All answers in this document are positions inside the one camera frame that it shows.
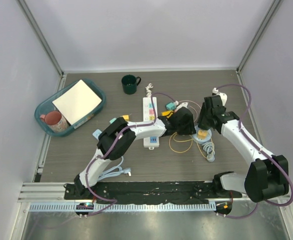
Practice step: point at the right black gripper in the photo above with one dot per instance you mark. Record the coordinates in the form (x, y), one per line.
(202, 119)

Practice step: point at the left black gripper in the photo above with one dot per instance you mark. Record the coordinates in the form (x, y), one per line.
(189, 130)

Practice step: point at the yellow cube socket adapter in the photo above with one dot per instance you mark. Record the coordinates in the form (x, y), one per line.
(167, 113)

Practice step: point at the teal plug adapter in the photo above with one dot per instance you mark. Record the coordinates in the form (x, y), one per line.
(170, 106)

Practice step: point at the white power strip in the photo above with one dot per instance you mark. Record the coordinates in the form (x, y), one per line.
(149, 110)

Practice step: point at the small yellow usb charger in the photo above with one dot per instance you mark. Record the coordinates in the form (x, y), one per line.
(126, 117)

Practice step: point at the small teal charger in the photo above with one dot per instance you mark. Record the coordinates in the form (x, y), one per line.
(112, 120)

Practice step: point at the light blue power strip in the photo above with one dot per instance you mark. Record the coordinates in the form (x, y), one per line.
(96, 133)

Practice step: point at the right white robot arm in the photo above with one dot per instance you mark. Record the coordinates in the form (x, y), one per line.
(266, 175)

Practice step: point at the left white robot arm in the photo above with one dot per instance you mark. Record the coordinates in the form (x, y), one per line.
(116, 139)

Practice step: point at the round blue socket base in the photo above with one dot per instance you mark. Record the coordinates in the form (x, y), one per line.
(207, 139)

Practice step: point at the dark green mug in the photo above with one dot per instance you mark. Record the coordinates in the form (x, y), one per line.
(129, 83)

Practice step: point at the white square board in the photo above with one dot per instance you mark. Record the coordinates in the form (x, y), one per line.
(77, 102)

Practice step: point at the pink mug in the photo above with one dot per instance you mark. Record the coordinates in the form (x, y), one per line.
(55, 120)

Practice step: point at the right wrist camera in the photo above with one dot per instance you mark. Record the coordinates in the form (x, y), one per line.
(222, 95)

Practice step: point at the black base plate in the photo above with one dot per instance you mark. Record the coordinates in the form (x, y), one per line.
(162, 192)

